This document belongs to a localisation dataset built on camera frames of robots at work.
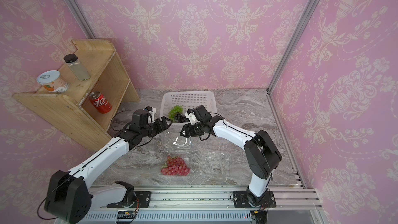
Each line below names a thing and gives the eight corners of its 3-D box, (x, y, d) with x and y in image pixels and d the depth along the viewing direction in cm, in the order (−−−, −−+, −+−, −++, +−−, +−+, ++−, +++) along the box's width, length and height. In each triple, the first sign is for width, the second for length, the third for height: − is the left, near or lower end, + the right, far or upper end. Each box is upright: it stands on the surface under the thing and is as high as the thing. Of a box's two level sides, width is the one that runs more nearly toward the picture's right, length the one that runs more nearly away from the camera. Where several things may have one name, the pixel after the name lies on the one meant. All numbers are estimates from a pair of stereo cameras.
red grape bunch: (163, 177, 83) (160, 174, 78) (165, 160, 89) (163, 156, 84) (189, 177, 83) (188, 174, 78) (189, 160, 89) (189, 156, 84)
